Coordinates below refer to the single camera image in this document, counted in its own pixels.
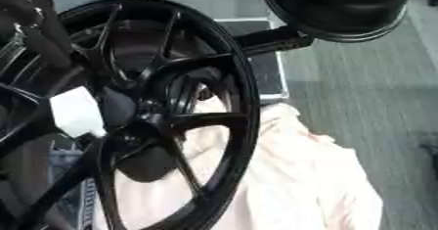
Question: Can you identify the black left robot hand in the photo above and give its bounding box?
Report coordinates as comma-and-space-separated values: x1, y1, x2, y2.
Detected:
0, 0, 141, 131

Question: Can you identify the black spoked wheel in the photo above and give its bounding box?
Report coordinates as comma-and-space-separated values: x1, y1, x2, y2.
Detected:
0, 0, 264, 230

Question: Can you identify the large black round wheel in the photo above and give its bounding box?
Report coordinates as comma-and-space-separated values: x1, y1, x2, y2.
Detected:
260, 0, 415, 43

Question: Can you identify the pale white cloth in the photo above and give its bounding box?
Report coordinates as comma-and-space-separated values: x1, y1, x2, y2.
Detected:
90, 94, 385, 230

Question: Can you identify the black perforated bracket bar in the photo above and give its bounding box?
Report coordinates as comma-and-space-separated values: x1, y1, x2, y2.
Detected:
231, 25, 317, 58

